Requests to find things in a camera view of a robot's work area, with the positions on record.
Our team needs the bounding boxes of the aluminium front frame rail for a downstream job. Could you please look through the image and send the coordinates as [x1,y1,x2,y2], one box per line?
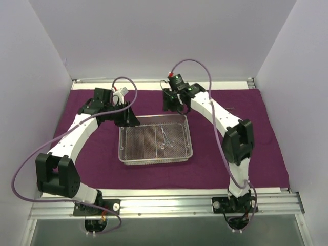
[30,194,304,220]

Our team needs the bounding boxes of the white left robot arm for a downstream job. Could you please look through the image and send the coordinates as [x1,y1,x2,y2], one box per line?
[35,88,140,215]

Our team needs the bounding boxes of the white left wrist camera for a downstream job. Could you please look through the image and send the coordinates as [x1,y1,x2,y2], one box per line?
[111,87,129,105]

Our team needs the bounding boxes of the wire mesh instrument tray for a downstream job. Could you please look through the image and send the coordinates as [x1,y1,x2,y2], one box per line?
[118,114,193,166]

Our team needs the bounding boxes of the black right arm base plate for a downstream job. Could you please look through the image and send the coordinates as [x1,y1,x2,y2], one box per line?
[212,195,259,214]

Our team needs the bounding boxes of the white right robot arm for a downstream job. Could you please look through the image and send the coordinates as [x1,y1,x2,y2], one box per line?
[162,72,255,212]

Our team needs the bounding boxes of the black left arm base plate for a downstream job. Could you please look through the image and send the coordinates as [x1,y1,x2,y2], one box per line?
[73,199,121,216]

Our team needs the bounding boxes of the steel surgical scissors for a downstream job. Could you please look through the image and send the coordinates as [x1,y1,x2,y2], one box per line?
[159,125,175,150]

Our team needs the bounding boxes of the purple surgical drape cloth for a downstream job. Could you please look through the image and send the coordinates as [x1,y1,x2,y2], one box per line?
[36,88,292,190]

